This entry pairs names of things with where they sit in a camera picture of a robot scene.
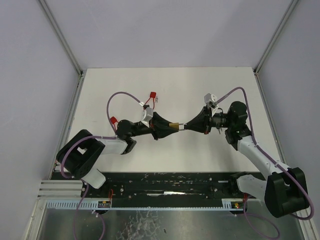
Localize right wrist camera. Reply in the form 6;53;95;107
204;93;219;117

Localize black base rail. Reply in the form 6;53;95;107
51;172;245;212

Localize white slotted cable duct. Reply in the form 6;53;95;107
46;198;111;210

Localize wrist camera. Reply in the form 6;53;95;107
204;93;219;117
140;105;154;128

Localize small red cable padlock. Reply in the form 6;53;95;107
144;91;157;109

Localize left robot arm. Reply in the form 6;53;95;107
56;111;180;189

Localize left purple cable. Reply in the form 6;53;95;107
59;91;146;240

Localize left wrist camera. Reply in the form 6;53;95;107
140;105;154;128

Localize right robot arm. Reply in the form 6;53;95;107
184;101;314;218

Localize brass padlock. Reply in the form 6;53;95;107
169;122;186;131

